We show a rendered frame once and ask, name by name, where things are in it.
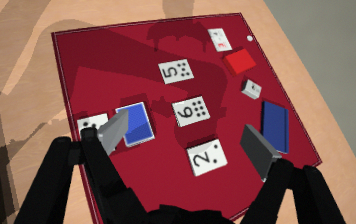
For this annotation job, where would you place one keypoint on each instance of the blue notebook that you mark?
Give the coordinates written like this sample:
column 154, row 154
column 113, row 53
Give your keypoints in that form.
column 275, row 126

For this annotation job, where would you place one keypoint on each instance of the red flat box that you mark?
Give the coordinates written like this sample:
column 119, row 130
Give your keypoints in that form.
column 238, row 62

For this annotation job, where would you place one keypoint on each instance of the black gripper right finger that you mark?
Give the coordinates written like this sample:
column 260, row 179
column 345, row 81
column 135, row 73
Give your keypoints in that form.
column 313, row 199

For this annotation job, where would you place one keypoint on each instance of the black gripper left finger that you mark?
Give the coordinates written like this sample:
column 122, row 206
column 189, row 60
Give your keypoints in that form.
column 46, row 200

